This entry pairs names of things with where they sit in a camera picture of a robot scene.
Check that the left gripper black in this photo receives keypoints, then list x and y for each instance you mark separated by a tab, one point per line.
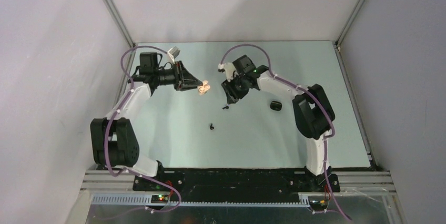
183	80

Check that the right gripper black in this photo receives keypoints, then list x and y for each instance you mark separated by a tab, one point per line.
233	95

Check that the beige earbud charging case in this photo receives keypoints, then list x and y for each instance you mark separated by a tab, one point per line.
204	87

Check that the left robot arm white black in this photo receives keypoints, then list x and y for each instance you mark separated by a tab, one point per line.
114	142

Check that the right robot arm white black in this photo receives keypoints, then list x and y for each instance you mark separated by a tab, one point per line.
312	110

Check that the black earbud charging case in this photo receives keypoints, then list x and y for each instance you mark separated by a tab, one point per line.
276	105

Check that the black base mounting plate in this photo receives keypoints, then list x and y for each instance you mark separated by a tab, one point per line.
237	185

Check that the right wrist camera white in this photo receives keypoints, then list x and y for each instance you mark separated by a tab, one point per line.
229	70

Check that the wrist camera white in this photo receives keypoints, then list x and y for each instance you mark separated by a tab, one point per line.
173	53
229	70

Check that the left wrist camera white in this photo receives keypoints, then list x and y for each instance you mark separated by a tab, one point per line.
173	53

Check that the white cable duct strip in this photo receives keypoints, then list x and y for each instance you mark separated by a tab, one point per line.
153	200

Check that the aluminium frame rail front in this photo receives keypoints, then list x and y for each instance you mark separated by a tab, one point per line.
351	182

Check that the left corner aluminium post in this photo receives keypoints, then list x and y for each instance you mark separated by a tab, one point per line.
119	21

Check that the corner aluminium post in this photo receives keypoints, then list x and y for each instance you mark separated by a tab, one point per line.
119	21
350	21

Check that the right corner aluminium post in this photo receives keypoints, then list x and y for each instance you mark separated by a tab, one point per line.
350	21

